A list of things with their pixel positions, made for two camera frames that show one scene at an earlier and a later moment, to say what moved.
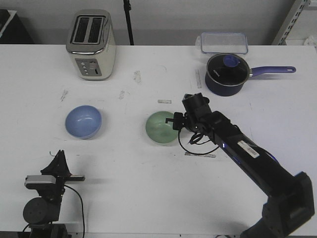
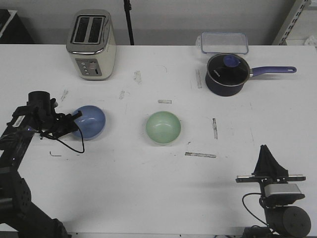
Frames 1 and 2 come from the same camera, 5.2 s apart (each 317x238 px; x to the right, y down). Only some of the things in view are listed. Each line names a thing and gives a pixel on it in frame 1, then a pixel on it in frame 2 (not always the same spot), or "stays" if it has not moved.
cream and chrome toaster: [91, 44] stays
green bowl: [158, 131] stays
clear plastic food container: [224, 42] stays
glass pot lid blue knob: [228, 69] stays
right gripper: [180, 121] → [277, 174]
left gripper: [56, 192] → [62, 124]
